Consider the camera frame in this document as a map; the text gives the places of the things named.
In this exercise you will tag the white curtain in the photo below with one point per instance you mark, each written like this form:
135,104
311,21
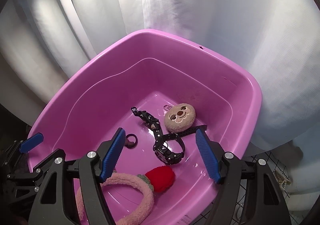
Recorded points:
277,41

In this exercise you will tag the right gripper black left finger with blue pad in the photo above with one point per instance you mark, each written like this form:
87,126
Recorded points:
55,201

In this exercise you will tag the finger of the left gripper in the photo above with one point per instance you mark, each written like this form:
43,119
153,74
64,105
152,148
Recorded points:
19,186

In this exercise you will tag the pearl hair claw clip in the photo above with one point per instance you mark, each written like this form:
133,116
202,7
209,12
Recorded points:
282,180

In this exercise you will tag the black digital wristwatch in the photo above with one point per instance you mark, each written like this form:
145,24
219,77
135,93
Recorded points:
161,146

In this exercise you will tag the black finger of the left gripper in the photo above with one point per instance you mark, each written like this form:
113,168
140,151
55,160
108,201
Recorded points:
30,142

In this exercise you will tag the beige plush round pouch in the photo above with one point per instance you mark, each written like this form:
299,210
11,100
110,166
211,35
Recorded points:
180,117

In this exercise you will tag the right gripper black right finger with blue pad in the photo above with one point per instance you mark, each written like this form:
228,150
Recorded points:
227,171

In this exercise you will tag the pink fuzzy strawberry headband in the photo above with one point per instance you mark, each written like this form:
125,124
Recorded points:
157,180

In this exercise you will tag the pink plastic basin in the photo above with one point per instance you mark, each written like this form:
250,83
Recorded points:
132,85

